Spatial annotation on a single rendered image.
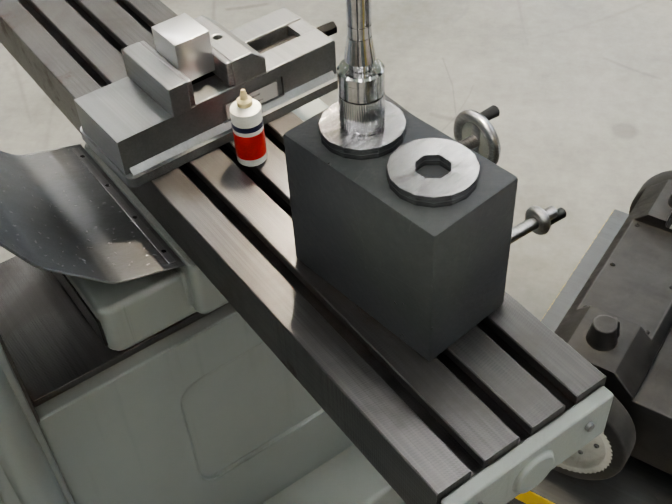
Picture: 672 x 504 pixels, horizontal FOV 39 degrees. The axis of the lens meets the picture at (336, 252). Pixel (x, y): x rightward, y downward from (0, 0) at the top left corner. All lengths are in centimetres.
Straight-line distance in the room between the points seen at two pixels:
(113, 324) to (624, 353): 74
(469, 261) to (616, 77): 219
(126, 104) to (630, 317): 83
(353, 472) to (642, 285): 63
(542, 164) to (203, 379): 152
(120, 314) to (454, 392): 49
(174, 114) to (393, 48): 198
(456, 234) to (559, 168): 183
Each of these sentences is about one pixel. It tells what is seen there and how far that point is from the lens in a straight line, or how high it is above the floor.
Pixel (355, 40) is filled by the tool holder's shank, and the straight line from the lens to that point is 92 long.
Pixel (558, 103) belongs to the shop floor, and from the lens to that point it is 296.
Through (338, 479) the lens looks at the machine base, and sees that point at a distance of 180.
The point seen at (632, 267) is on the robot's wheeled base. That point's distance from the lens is 163.
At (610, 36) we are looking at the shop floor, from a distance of 329.
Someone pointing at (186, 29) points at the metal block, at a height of 108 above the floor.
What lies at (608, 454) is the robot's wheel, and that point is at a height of 51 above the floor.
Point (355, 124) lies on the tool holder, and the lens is 96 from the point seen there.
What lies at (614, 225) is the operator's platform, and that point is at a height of 40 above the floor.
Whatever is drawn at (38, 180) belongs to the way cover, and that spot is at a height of 88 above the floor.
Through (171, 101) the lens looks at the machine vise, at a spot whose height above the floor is 103.
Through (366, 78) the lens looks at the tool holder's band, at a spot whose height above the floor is 120.
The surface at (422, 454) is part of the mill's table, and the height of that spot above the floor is 93.
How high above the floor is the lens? 173
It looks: 45 degrees down
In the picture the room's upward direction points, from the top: 4 degrees counter-clockwise
